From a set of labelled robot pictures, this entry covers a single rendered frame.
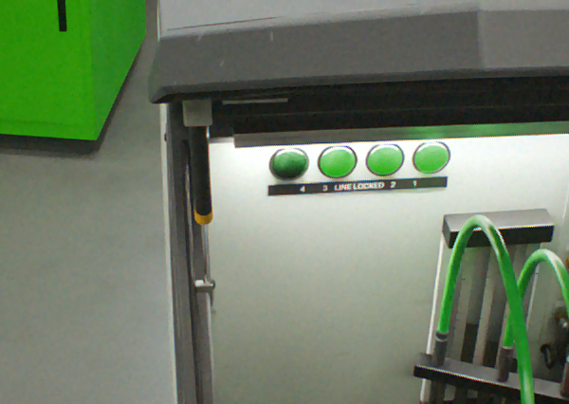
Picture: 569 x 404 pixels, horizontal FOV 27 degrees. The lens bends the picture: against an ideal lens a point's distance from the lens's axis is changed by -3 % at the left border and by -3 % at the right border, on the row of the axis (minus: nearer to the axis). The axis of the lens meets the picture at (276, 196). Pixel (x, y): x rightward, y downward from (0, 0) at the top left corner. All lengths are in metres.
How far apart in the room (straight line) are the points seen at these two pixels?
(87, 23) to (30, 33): 0.20
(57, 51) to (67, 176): 0.42
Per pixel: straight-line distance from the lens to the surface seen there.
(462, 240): 1.49
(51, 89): 4.02
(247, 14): 1.62
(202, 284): 1.43
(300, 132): 1.47
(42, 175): 4.08
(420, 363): 1.66
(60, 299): 3.54
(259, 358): 1.72
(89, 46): 3.91
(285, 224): 1.58
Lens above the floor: 2.20
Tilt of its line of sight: 34 degrees down
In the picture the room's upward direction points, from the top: 1 degrees clockwise
